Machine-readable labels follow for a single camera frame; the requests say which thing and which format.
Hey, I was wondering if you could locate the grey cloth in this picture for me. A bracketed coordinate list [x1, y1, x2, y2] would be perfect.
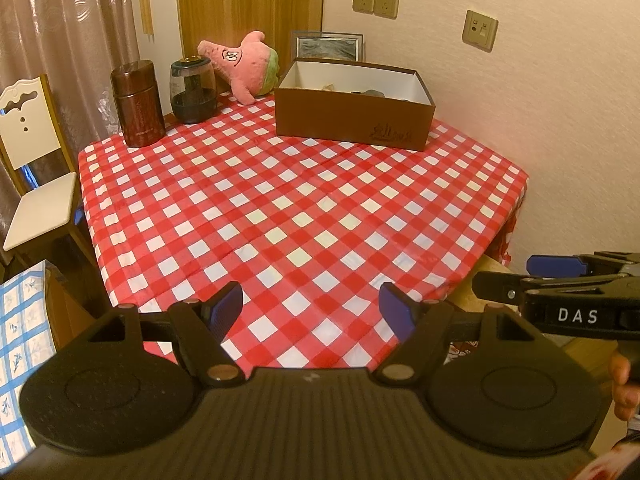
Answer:
[350, 89, 386, 99]

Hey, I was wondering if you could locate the person's right hand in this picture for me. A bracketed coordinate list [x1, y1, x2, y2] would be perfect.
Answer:
[608, 351, 640, 422]

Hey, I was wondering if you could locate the red white checkered tablecloth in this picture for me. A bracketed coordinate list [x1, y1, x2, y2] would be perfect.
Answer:
[78, 96, 528, 370]

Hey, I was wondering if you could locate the blue white patterned cloth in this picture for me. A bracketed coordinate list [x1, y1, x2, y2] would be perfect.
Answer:
[0, 261, 55, 472]

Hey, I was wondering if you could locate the brown cardboard box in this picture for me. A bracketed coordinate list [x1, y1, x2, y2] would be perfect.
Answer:
[274, 58, 435, 151]

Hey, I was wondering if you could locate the white wooden chair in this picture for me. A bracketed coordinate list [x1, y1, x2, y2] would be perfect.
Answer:
[1, 74, 96, 264]

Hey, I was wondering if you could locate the glass jar dark lid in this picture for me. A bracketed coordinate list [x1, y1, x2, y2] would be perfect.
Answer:
[170, 55, 217, 125]

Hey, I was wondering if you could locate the brown wooden canister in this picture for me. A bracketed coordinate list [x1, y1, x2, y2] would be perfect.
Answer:
[111, 60, 165, 148]

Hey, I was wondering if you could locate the pink starfish plush toy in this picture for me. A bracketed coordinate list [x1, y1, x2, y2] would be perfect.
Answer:
[198, 30, 280, 105]

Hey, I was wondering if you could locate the framed picture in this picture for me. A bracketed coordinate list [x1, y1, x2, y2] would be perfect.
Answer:
[292, 30, 363, 62]

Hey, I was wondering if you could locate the wooden door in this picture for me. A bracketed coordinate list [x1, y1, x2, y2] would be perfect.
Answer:
[177, 0, 323, 72]

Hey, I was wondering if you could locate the beige curtain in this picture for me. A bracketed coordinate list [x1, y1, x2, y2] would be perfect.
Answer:
[0, 0, 141, 241]

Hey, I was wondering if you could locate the double wall socket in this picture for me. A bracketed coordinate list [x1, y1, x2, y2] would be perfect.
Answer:
[352, 0, 399, 20]

